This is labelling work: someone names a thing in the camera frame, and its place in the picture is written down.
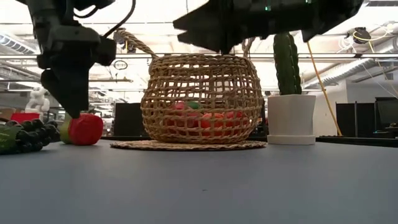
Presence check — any dark grape bunch with leaf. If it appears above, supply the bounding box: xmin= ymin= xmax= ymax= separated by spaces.
xmin=0 ymin=119 xmax=62 ymax=156

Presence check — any round woven placemat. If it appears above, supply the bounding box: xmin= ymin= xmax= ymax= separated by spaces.
xmin=109 ymin=139 xmax=268 ymax=152

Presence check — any red bell pepper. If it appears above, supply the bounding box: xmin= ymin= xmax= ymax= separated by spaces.
xmin=67 ymin=113 xmax=104 ymax=146

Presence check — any red apple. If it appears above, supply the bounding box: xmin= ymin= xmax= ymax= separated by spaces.
xmin=169 ymin=101 xmax=189 ymax=125

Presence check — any red box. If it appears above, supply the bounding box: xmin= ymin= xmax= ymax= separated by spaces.
xmin=11 ymin=112 xmax=40 ymax=124

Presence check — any black monitor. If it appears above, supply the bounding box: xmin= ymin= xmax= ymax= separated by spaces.
xmin=374 ymin=96 xmax=398 ymax=131

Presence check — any black partition panel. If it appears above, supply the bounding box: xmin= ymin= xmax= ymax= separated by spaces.
xmin=335 ymin=101 xmax=376 ymax=138
xmin=113 ymin=102 xmax=147 ymax=137

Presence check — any woven wicker basket with handles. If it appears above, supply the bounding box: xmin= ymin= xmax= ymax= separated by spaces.
xmin=116 ymin=27 xmax=265 ymax=144

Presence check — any red round fruit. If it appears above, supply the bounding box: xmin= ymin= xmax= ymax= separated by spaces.
xmin=200 ymin=112 xmax=225 ymax=137

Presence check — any green cactus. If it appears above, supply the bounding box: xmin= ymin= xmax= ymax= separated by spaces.
xmin=272 ymin=32 xmax=303 ymax=96

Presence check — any silver ventilation duct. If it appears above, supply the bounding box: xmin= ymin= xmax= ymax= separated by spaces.
xmin=303 ymin=46 xmax=398 ymax=91
xmin=0 ymin=32 xmax=39 ymax=56

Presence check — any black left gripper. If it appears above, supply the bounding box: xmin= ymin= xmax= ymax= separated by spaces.
xmin=26 ymin=0 xmax=118 ymax=119

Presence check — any black table frame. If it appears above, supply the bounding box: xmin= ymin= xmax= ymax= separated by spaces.
xmin=101 ymin=135 xmax=398 ymax=148

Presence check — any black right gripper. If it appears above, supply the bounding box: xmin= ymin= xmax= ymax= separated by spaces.
xmin=173 ymin=0 xmax=364 ymax=54

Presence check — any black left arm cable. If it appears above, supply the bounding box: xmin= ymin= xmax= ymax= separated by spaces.
xmin=102 ymin=0 xmax=137 ymax=38

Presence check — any black ceiling device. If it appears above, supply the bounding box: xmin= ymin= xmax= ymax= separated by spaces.
xmin=354 ymin=27 xmax=373 ymax=44

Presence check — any yellow hanging cable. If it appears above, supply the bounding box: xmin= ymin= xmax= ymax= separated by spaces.
xmin=307 ymin=42 xmax=343 ymax=137

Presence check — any green pear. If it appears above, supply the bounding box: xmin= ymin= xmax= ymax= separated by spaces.
xmin=60 ymin=113 xmax=73 ymax=144

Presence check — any white hexagonal plant pot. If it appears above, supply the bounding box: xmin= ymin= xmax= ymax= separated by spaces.
xmin=266 ymin=94 xmax=317 ymax=146

